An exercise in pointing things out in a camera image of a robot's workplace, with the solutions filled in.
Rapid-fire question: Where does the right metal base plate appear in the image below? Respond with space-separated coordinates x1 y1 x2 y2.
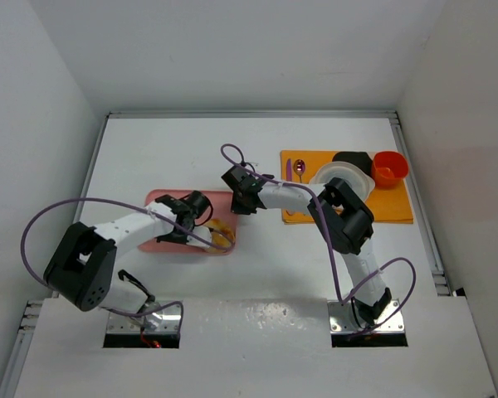
328 299 406 336

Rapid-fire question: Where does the white plastic plate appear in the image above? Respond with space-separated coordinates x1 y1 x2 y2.
310 161 375 201

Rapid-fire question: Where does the pink plastic tray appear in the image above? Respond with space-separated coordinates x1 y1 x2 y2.
139 189 237 255

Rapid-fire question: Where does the orange plastic cup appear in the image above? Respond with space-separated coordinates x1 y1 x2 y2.
371 151 409 188

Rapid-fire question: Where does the golden knotted bread roll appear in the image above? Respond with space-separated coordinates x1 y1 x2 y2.
204 218 236 254

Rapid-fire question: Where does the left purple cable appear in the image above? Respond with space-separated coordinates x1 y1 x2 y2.
20 197 237 331

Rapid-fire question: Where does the aluminium table frame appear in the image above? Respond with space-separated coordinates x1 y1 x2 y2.
0 109 468 398

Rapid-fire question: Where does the purple metallic spoon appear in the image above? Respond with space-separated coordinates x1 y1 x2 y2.
285 158 307 216

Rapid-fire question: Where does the orange placemat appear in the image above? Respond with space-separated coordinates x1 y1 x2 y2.
281 150 414 224

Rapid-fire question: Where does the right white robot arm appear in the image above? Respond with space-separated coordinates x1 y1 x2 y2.
222 166 392 326

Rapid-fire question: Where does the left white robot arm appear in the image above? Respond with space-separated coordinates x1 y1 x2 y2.
43 191 212 323

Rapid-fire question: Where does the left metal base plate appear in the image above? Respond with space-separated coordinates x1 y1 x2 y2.
105 302 182 335

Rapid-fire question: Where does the metal base plate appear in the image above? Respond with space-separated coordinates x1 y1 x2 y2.
328 299 406 336
105 302 182 335

